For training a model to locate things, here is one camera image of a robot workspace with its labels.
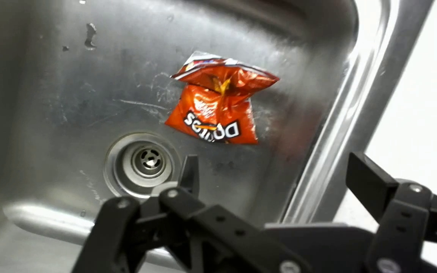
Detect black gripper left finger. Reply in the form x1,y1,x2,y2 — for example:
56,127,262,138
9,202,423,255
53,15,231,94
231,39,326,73
70,155,313,273

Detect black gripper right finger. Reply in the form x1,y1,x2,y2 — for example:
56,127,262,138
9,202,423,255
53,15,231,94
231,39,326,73
344,150,437,273

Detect orange Doritos snack packet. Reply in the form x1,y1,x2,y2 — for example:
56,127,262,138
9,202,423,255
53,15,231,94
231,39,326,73
164,50,282,147

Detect round steel sink drain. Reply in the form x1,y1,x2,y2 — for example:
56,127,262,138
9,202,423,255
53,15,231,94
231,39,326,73
102,130,185,200

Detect stainless steel double sink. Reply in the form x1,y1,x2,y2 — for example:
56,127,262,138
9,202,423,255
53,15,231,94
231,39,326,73
0,0,437,273

